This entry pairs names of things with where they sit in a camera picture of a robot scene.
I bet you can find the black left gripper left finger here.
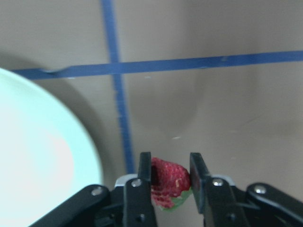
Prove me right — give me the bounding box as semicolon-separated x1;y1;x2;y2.
123;152;157;227

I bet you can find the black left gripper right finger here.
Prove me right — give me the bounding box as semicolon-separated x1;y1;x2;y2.
190;153;250;227

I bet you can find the light green plate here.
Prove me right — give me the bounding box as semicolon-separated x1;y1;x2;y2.
0;69;103;227

